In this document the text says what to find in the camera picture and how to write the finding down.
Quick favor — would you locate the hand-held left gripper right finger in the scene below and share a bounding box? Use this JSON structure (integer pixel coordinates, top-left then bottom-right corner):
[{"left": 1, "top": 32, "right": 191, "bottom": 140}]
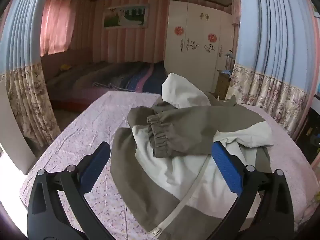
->
[{"left": 207, "top": 140, "right": 294, "bottom": 240}]

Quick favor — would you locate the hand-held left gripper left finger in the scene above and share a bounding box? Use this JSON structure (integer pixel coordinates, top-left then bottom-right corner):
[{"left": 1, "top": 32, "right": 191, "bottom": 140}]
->
[{"left": 27, "top": 141, "right": 116, "bottom": 240}]

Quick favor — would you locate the olive and white jacket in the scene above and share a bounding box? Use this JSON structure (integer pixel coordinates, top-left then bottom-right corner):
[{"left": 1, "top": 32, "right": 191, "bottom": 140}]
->
[{"left": 110, "top": 72, "right": 274, "bottom": 240}]

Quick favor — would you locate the pink floral bed sheet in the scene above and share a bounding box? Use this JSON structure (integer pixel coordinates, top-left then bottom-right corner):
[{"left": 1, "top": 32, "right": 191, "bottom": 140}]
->
[{"left": 20, "top": 90, "right": 319, "bottom": 240}]

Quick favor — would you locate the wooden nightstand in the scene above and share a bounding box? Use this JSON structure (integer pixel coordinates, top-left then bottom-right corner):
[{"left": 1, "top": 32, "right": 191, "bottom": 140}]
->
[{"left": 216, "top": 69, "right": 233, "bottom": 99}]

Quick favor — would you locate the white panel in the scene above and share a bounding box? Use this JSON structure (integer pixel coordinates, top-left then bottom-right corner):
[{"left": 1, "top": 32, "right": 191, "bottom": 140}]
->
[{"left": 0, "top": 80, "right": 35, "bottom": 175}]

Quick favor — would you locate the dark cabinet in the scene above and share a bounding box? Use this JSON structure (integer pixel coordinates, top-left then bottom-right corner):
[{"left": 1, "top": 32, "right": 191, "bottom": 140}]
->
[{"left": 296, "top": 106, "right": 320, "bottom": 164}]

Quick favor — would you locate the bed with striped blanket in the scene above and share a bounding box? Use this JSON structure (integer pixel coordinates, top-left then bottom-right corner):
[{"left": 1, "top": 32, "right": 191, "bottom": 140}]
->
[{"left": 46, "top": 60, "right": 168, "bottom": 110}]

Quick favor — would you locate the white wardrobe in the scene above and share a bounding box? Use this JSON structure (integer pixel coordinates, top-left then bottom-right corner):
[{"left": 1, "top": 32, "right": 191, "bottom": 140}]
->
[{"left": 164, "top": 0, "right": 237, "bottom": 94}]

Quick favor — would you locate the blue floral curtain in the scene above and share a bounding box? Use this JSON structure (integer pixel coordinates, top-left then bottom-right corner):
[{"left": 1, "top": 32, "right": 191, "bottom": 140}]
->
[
  {"left": 226, "top": 0, "right": 320, "bottom": 140},
  {"left": 0, "top": 0, "right": 62, "bottom": 153}
]

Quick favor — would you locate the pink window curtain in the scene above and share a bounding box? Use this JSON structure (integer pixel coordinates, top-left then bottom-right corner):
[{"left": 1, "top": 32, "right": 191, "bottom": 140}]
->
[{"left": 40, "top": 0, "right": 75, "bottom": 57}]

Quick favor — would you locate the wall poster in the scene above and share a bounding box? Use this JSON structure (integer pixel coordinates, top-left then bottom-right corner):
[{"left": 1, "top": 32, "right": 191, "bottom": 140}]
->
[{"left": 102, "top": 4, "right": 150, "bottom": 29}]

